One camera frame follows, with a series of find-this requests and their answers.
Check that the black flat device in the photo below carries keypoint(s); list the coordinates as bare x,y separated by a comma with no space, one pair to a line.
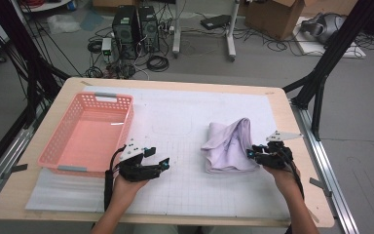
216,21

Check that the person's grey clothing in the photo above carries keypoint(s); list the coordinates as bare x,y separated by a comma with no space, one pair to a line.
191,230

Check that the black frame post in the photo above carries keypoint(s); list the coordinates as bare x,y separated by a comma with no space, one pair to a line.
19,42
337,42

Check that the person's right hand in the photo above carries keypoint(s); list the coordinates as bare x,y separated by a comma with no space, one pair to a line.
287,182

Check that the white grid foam mat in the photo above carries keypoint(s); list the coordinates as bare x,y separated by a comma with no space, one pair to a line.
175,107

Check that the pink plastic basket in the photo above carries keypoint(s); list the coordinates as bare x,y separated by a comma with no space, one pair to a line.
89,139

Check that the open cardboard box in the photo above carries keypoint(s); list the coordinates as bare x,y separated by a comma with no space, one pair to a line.
272,19

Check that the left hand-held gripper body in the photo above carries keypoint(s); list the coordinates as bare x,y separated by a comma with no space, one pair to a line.
136,170

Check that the white power strip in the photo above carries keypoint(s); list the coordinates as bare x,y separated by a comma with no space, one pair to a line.
168,28

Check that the large closed cardboard box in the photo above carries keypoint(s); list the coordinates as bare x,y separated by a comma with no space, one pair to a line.
331,6

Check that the black computer tower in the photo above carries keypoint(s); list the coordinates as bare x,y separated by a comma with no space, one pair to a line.
125,29
148,26

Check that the white power adapter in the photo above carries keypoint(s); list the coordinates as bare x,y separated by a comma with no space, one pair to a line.
106,44

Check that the white-legged desk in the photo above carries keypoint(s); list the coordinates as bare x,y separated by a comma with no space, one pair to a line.
176,32

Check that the blue sheet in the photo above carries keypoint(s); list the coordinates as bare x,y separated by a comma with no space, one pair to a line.
91,20

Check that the clear plastic bag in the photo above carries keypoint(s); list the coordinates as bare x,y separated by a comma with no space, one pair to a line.
63,23

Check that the grey rounded device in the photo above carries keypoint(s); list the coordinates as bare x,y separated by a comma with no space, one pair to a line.
328,27

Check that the aluminium rail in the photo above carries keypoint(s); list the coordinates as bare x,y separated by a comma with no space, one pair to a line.
9,152
324,162

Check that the lavender printed towel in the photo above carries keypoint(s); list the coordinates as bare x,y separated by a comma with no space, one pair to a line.
227,146

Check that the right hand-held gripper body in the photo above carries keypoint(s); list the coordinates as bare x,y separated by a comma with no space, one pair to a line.
277,156

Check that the person's left hand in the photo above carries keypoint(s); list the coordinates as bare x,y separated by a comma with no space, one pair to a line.
125,193

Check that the white round table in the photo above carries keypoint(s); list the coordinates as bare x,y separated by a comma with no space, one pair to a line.
50,6

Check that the white flat board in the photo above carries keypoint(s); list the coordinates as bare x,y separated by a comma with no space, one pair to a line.
311,48

